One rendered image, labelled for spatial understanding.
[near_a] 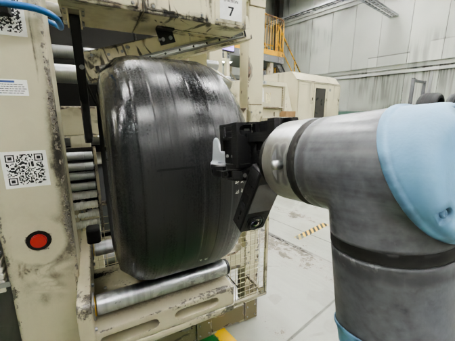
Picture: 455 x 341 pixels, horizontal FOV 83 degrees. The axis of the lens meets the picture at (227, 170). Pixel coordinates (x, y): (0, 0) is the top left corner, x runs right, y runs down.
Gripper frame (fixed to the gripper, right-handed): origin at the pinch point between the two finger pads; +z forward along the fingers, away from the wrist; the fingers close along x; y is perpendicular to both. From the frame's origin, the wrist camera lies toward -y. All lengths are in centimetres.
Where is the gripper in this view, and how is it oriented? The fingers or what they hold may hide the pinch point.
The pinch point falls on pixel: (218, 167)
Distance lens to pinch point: 48.6
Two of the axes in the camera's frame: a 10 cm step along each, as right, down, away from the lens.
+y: -0.6, -9.9, -1.1
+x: -8.9, 1.0, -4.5
